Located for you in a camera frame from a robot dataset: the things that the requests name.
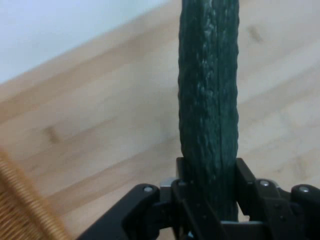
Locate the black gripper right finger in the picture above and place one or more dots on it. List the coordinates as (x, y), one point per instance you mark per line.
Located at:
(280, 212)

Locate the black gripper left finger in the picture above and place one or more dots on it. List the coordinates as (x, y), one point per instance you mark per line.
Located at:
(140, 215)

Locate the long dark green cucumber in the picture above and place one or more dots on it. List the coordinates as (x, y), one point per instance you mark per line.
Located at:
(207, 100)

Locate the bamboo cutting board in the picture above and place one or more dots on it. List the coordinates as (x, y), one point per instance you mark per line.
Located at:
(100, 112)

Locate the woven wicker basket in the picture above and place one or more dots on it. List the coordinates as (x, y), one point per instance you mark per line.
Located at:
(22, 200)

